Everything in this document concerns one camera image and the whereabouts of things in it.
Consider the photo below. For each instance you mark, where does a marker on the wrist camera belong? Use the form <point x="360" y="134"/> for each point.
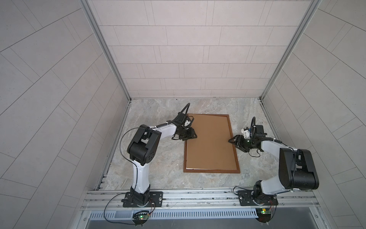
<point x="246" y="132"/>
<point x="187" y="123"/>

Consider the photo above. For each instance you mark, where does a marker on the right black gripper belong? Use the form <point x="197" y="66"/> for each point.
<point x="237" y="141"/>

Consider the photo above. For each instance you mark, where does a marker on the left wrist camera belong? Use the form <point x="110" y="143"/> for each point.
<point x="187" y="123"/>

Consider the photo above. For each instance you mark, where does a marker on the right corner aluminium post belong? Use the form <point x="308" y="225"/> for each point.
<point x="295" y="39"/>

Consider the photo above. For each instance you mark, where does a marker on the left corner aluminium post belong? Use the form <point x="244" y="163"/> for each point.
<point x="101" y="41"/>

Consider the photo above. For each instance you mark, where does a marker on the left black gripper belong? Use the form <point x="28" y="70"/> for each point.
<point x="190" y="134"/>

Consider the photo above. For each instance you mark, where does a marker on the controller circuit board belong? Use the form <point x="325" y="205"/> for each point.
<point x="141" y="215"/>
<point x="264" y="215"/>

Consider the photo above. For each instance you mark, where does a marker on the right controller circuit board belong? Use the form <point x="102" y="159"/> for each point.
<point x="264" y="215"/>

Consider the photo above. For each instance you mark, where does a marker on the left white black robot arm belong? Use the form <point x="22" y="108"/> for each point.
<point x="144" y="145"/>

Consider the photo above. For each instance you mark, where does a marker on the corner aluminium post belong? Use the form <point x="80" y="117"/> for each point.
<point x="101" y="41"/>
<point x="295" y="39"/>

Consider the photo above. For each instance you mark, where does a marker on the brown cardboard backing board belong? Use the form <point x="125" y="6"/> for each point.
<point x="211" y="143"/>

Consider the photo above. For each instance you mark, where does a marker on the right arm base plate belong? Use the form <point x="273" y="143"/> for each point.
<point x="246" y="198"/>

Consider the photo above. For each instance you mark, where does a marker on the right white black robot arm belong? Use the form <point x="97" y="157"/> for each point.
<point x="296" y="168"/>

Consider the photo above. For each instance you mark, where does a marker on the aluminium mounting rail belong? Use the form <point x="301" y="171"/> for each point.
<point x="220" y="198"/>

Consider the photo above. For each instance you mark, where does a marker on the left controller circuit board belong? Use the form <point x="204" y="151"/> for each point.
<point x="141" y="215"/>

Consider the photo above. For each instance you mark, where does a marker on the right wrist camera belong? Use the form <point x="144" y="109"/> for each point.
<point x="246" y="132"/>

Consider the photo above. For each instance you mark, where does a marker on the brown wooden picture frame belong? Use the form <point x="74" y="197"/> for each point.
<point x="211" y="171"/>

